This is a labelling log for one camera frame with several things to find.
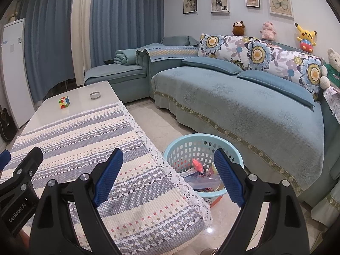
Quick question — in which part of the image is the white teddy bear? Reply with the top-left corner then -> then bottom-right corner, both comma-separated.
319,48 -> 340,90

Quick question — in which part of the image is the floral long cushion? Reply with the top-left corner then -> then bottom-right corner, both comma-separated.
198,33 -> 329,101

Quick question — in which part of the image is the white curtain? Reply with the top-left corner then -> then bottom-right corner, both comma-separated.
70,0 -> 94,86

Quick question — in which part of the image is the teal sectional sofa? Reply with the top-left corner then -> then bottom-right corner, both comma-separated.
84,34 -> 340,218

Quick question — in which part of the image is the white refrigerator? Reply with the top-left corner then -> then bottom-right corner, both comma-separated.
1,18 -> 35,131

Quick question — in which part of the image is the patterned armrest cover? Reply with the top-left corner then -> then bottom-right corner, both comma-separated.
135,45 -> 200,62

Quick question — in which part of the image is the yellow mouse plush toy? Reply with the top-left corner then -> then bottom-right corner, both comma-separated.
294,22 -> 318,53

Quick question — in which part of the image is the blue flat cushion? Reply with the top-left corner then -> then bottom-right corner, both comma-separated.
236,69 -> 317,108
180,56 -> 244,75

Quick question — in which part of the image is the colourful puzzle cube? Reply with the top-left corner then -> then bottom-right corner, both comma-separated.
58,95 -> 71,110

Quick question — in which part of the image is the lace armrest cover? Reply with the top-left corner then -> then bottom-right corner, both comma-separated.
322,86 -> 340,124

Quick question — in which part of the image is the light blue plastic basket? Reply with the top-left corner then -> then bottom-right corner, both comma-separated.
163,134 -> 244,208

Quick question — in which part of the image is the teal pillow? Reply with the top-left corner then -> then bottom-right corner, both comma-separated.
160,35 -> 200,47

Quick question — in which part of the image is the black framed botanical picture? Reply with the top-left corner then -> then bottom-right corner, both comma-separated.
182,0 -> 198,15

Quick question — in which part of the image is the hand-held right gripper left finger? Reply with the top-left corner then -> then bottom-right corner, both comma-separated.
28,148 -> 124,255

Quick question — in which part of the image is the striped woven tablecloth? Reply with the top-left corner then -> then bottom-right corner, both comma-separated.
0,101 -> 213,255

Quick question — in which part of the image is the white collage canvas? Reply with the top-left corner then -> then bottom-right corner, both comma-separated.
210,0 -> 230,13

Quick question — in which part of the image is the brown monkey plush toy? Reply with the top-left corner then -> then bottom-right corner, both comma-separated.
232,21 -> 246,36

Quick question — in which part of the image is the clear plastic package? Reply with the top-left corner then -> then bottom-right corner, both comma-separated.
183,171 -> 221,192

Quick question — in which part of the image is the folded teal blanket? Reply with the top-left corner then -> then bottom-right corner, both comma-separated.
114,48 -> 139,66

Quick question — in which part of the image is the pink plush toy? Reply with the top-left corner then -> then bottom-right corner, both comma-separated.
259,21 -> 277,40

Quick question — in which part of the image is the blue curtain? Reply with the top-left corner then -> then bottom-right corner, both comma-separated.
89,0 -> 165,65
20,0 -> 78,105

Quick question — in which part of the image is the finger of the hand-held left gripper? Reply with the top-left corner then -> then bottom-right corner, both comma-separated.
0,150 -> 11,172
0,147 -> 44,200

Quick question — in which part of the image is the white coffee table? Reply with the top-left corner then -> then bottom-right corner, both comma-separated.
20,80 -> 123,136

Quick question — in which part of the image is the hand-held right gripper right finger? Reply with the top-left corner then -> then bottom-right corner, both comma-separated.
213,148 -> 311,255

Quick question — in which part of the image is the framed butterfly picture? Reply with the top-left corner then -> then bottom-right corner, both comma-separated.
267,0 -> 294,19

